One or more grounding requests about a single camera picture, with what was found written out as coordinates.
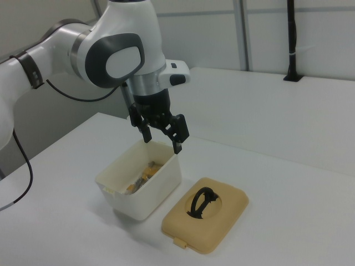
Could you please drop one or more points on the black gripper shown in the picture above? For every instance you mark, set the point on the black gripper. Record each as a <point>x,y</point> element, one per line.
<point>154,108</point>

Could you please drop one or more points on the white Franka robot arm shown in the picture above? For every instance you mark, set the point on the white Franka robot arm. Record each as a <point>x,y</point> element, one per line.
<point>124,33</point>

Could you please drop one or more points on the white plastic tool case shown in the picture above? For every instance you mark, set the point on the white plastic tool case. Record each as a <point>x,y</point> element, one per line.
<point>155,194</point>

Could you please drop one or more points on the yellow clamp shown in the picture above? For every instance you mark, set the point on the yellow clamp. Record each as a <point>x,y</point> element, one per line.
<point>151,172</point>

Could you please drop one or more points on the clear plastic bag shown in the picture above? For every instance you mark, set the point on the clear plastic bag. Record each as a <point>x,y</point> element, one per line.
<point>138,181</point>

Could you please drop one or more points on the black stand pole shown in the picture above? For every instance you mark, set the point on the black stand pole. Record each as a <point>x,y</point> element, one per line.
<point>291,41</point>

